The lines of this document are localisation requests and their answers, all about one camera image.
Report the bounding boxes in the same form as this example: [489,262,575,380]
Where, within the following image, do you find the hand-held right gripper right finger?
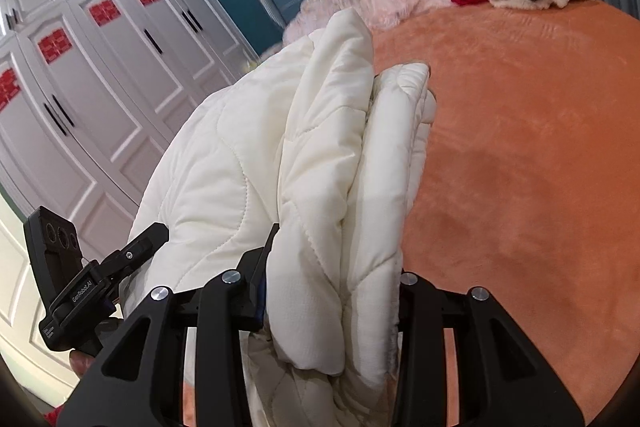
[392,271,586,427]

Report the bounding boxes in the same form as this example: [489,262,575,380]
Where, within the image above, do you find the white quilted jacket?
[120,9,439,427]

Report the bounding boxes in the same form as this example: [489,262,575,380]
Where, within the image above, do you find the orange plush bed blanket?
[182,0,640,427]

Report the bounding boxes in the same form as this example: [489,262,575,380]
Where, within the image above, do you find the person's left hand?
[69,349,97,377]

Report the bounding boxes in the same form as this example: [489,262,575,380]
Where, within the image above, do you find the cream panelled door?
[0,194,77,408]

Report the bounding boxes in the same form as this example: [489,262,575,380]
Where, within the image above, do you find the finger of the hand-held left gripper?
[97,223,171,288]

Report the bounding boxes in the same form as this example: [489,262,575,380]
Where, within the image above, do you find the white panelled wardrobe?
[0,0,262,269]

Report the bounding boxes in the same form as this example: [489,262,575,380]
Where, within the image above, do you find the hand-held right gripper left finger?
[59,224,281,427]

